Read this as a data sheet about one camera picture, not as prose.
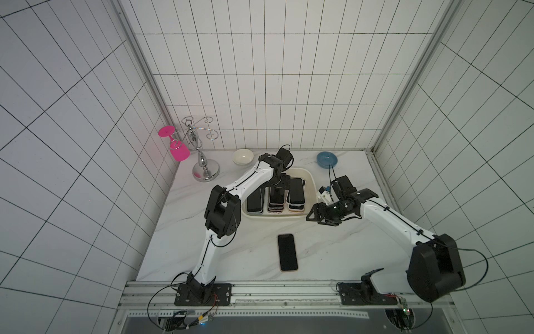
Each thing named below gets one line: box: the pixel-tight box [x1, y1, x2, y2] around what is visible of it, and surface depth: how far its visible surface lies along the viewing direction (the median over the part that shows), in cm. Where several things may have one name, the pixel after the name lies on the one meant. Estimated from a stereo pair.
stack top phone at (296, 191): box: [289, 178, 306, 204], surface depth 99 cm
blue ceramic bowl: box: [316, 151, 338, 170], surface depth 115 cm
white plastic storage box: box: [241, 167, 319, 219], surface depth 96 cm
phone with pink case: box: [278, 233, 299, 271], surface depth 83 cm
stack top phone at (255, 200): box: [246, 185, 266, 213], surface depth 96 cm
